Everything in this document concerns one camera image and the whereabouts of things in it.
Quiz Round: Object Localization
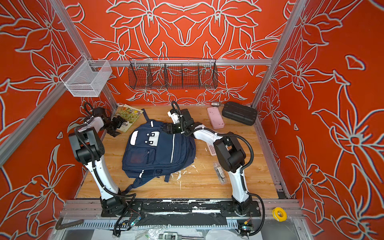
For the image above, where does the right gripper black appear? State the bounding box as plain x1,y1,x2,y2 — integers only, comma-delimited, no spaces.
159,122,187,135

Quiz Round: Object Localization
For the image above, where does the navy blue student backpack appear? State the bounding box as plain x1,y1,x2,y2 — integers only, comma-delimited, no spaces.
122,111,196,195

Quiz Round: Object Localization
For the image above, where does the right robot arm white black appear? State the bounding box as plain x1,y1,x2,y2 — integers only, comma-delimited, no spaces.
163,101,257,216

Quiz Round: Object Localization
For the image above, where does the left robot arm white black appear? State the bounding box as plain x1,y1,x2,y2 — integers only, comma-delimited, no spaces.
69,102,136,217

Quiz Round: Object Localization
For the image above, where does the colourful illustrated history book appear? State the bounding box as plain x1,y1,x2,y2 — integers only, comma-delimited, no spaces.
116,104,143,133

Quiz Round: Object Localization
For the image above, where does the pink pencil case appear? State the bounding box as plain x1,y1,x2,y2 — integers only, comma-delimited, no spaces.
207,107,225,129

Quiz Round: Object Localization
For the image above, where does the pink calculator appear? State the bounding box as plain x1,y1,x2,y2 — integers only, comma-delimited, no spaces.
207,143,217,156

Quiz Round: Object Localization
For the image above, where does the black hard case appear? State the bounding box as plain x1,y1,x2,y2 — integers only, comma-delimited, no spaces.
222,102,257,126

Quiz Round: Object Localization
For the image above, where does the clear plastic pen box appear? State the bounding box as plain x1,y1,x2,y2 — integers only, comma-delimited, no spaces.
213,162,227,185

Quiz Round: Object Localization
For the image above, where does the dark metal hex key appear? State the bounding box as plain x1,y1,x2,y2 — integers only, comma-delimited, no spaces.
55,218,84,230

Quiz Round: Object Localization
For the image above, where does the yellow tape roll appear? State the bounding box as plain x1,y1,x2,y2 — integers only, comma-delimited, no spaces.
272,207,288,222

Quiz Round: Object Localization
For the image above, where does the white wire mesh basket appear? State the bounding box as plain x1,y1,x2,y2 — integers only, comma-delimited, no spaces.
60,56,112,98

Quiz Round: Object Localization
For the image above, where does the black wire wall basket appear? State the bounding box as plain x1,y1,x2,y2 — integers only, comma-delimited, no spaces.
128,58,219,90

